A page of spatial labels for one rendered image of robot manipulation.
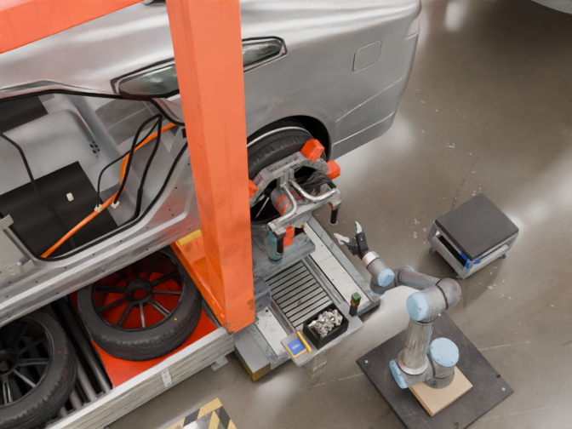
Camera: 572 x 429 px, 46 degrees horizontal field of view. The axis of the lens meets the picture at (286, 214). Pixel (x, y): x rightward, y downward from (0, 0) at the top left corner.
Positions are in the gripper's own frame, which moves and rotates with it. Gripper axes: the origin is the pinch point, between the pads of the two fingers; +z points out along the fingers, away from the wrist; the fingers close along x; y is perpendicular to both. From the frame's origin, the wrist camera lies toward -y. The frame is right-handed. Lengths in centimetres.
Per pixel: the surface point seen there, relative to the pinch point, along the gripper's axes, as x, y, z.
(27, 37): -118, -181, -4
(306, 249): 1, 66, 32
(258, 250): -27, 61, 45
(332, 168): 14.2, -5.4, 31.8
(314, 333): -38, 30, -30
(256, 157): -28, -33, 41
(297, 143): -5, -32, 39
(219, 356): -80, 68, 1
